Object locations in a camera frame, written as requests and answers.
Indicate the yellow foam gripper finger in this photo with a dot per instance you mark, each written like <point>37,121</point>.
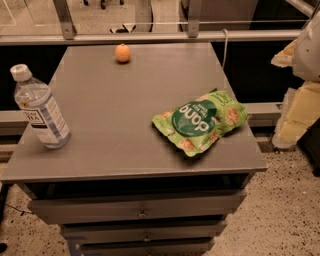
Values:
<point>300,110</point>
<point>284,57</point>

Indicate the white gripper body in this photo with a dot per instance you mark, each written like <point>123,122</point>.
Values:
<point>309,53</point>

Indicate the green rice chip bag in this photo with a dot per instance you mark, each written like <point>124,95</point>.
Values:
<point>195,126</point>

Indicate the orange fruit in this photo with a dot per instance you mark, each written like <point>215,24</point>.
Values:
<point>122,53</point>

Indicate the bottom grey drawer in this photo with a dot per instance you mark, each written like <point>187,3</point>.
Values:
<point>152,248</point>

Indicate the grey drawer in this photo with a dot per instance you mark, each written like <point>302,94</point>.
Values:
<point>145,232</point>
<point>137,207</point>
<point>152,248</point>

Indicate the grey drawer cabinet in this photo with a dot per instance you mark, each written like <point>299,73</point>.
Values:
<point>114,149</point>

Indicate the grey metal railing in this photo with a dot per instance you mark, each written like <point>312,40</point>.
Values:
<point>110,22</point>

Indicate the clear plastic water bottle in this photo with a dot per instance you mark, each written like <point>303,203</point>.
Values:
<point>36,101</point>

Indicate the middle grey drawer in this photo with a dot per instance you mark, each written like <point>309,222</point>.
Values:
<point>145,232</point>

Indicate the top grey drawer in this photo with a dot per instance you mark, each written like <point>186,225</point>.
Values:
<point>137,207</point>

